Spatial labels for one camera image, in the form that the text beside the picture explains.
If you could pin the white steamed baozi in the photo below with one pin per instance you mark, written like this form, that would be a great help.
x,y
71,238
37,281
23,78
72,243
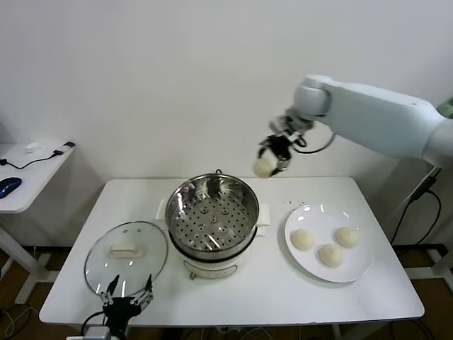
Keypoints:
x,y
302,239
330,255
262,167
347,236

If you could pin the round glass pot lid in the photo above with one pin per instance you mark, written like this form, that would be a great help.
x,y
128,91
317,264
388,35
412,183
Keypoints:
x,y
124,248

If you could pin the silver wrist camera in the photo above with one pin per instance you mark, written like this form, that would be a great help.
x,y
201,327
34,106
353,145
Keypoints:
x,y
281,124
97,333

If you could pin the small white object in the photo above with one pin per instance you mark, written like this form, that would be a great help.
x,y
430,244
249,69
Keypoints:
x,y
33,147

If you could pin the stainless steel steamer basket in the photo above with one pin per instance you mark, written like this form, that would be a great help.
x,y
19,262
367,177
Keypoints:
x,y
212,219

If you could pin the round white plate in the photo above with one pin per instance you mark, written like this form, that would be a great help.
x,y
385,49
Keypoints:
x,y
332,219

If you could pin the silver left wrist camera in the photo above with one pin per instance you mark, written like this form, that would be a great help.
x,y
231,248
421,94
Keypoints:
x,y
97,333

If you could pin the small black silver device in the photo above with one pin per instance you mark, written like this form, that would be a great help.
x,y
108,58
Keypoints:
x,y
64,148

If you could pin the white electric cooker base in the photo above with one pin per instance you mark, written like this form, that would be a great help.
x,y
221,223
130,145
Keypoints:
x,y
209,267

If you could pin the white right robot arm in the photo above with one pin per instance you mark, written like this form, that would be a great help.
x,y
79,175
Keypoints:
x,y
371,113

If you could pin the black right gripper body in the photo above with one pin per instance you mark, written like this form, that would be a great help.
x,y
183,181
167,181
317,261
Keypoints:
x,y
279,146

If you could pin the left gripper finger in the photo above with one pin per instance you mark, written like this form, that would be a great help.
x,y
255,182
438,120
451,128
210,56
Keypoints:
x,y
112,287
147,288

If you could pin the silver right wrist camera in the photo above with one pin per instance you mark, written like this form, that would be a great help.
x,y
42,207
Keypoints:
x,y
281,124

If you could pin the blue computer mouse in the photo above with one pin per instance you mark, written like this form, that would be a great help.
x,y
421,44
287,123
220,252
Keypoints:
x,y
10,186

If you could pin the white side desk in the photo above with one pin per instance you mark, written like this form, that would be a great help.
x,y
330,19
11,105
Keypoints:
x,y
435,262

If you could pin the pale green appliance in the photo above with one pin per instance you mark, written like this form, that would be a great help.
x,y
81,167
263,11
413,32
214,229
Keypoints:
x,y
446,108

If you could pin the white side table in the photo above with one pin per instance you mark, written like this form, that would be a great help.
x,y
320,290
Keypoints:
x,y
35,177

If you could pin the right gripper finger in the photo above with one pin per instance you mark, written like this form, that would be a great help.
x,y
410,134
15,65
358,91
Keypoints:
x,y
263,148
285,163

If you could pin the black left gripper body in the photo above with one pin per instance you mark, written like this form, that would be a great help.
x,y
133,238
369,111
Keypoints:
x,y
120,310

